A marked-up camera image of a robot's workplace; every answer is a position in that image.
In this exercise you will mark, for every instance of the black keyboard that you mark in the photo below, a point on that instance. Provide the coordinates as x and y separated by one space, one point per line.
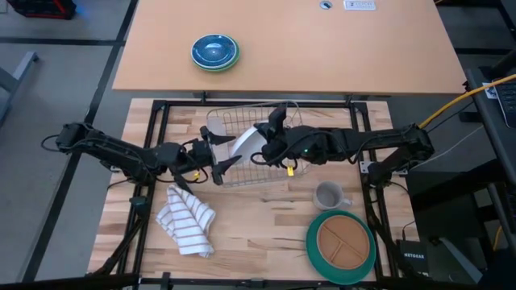
508 104

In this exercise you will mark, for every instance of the stacked blue green bowls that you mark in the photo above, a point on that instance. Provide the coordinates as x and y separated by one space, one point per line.
213 50

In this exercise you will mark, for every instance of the black Netgear network switch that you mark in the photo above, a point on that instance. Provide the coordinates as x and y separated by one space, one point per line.
413 258

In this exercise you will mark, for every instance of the white plate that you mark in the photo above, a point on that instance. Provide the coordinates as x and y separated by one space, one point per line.
248 145

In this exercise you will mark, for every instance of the white label card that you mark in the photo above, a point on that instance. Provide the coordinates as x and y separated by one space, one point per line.
489 90

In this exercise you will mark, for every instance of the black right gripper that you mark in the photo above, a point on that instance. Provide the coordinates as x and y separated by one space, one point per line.
286 147

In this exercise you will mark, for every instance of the white brown striped towel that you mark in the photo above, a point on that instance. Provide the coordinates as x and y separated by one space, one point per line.
185 221

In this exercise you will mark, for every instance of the light wooden desk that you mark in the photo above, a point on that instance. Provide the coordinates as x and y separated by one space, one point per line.
322 52

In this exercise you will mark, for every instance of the red black crate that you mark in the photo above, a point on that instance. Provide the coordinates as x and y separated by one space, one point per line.
40 8

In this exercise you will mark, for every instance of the black metal table frame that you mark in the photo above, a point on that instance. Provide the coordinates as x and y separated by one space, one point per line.
181 103

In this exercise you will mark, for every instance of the white cutlery holder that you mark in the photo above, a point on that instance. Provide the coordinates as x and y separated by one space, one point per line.
217 125

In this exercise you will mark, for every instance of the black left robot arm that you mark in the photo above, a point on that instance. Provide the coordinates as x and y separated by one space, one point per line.
121 155

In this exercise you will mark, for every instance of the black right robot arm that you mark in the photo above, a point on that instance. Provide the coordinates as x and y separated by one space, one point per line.
363 141

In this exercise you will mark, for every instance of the small green plate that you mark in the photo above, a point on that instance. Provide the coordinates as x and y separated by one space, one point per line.
231 65

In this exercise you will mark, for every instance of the grey ceramic mug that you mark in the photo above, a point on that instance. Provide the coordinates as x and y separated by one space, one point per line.
328 196

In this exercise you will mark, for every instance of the white power strip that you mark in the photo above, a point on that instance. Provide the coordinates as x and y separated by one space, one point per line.
359 5

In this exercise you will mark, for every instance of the yellow tag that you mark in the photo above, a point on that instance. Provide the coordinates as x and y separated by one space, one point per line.
196 176
290 171

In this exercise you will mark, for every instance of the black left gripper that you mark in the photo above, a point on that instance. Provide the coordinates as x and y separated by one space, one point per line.
198 153

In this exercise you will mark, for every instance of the black side table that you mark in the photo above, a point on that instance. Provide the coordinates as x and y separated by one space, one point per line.
488 133

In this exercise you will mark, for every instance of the large green plate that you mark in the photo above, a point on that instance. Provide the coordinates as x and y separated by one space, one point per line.
312 245

